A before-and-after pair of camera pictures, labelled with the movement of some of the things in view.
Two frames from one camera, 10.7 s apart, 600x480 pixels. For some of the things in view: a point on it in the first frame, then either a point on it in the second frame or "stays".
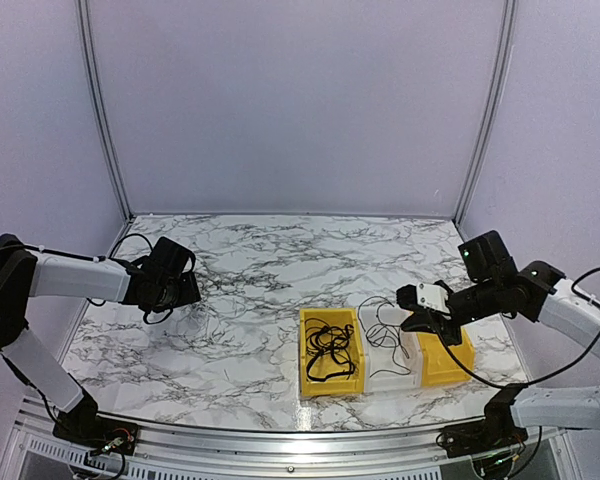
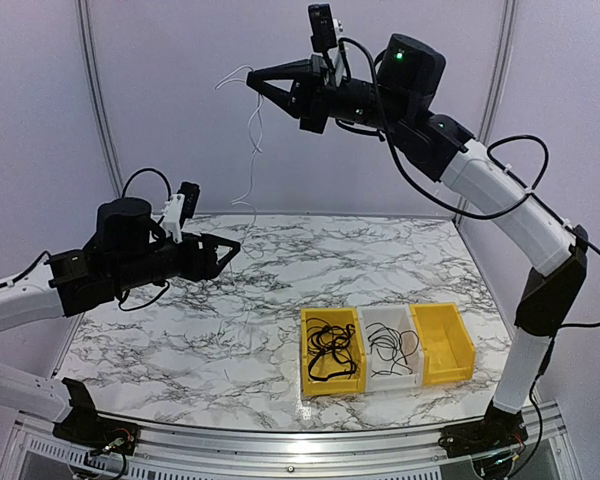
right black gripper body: x=486 y=299 to x=318 y=107
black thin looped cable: x=320 y=337 stays
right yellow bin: x=439 y=365 stays
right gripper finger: x=428 y=319 to x=290 y=101
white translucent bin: x=392 y=352 stays
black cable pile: x=399 y=336 to x=392 y=346
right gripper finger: x=448 y=290 to x=285 y=71
